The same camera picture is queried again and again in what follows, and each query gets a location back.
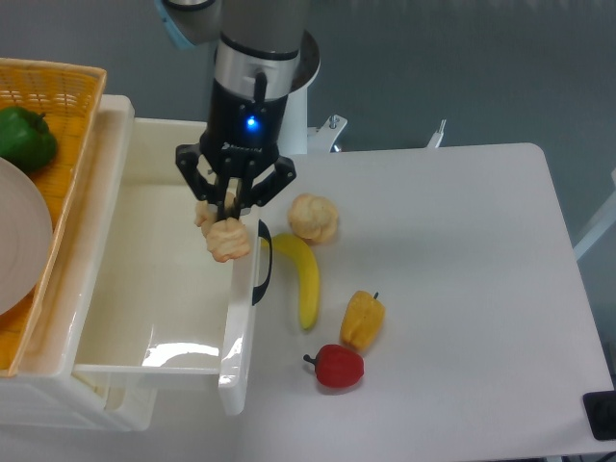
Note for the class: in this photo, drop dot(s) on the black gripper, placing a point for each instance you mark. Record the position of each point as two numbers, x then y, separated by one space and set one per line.
240 142

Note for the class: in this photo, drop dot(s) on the square tan bread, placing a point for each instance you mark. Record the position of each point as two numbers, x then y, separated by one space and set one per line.
226 239

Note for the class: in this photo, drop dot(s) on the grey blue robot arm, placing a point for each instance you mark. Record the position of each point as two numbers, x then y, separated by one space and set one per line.
254 39

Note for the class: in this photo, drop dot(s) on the round tan bread roll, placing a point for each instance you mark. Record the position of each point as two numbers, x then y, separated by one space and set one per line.
313 218

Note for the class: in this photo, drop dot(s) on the upper white drawer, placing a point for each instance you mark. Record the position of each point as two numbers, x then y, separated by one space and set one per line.
164 314

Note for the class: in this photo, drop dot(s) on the white drawer cabinet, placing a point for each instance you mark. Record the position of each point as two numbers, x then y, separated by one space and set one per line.
45 391

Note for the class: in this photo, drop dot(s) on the yellow banana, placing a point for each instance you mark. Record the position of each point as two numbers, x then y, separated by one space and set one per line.
308 275

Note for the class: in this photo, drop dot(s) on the yellow bell pepper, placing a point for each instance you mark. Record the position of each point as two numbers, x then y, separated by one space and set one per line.
362 321

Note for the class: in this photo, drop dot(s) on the orange plastic basket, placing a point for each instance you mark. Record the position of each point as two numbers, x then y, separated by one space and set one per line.
70 95

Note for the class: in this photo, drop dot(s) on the red bell pepper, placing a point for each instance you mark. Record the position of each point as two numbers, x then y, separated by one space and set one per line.
336 367

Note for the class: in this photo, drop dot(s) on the beige round plate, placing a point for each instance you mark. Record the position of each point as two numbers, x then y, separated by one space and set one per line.
26 234

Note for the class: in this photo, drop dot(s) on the green bell pepper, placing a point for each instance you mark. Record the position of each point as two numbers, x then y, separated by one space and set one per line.
26 140

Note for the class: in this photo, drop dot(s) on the black device at edge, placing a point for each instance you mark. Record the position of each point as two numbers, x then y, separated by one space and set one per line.
600 408

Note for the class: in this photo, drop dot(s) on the black drawer handle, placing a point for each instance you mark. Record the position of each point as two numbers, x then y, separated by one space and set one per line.
265 265

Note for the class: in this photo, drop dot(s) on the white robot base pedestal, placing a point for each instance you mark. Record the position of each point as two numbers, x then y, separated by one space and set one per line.
296 136

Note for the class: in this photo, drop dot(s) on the white table frame bracket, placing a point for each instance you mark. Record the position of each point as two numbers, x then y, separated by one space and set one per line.
597 226

